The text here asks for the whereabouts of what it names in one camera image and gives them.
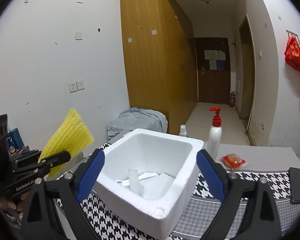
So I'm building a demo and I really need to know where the dark brown entrance door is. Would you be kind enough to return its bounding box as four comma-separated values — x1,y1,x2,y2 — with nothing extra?
194,37,231,105

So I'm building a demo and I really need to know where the red hanging bag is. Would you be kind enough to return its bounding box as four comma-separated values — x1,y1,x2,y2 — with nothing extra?
284,36,300,72

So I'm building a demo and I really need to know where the black smartphone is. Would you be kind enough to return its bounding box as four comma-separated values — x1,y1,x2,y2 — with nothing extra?
288,167,300,204

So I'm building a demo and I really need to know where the white towel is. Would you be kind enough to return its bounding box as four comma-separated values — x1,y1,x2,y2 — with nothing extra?
140,173,175,200

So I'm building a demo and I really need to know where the yellow foam mesh sleeve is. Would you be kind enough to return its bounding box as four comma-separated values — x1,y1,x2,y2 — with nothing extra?
38,108,94,163

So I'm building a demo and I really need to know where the white foam roll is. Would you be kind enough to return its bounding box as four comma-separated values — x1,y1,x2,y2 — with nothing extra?
128,169,142,196

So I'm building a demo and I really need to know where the wooden wardrobe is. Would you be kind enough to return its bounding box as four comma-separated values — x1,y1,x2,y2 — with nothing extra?
120,0,197,134

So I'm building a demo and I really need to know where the red snack packet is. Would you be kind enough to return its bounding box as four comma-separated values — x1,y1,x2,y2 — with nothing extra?
220,154,246,170

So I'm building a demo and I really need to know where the white lotion pump bottle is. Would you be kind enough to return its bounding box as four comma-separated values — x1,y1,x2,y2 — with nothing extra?
206,107,222,160

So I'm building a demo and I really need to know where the person's left hand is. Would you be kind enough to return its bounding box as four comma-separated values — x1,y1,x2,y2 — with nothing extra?
0,191,30,219

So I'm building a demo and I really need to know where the blue spray bottle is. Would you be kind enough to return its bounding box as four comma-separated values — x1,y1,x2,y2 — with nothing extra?
179,125,187,137

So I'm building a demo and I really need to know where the wall power socket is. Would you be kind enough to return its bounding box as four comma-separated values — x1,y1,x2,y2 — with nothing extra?
68,80,85,93

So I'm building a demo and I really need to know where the light blue cloth heap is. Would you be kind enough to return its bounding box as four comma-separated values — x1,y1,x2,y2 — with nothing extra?
107,107,168,140

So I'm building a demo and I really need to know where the red fire extinguisher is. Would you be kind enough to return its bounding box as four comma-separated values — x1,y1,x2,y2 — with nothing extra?
229,92,236,107

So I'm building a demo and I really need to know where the white styrofoam box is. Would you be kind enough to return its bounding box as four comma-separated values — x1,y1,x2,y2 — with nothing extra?
93,129,204,239

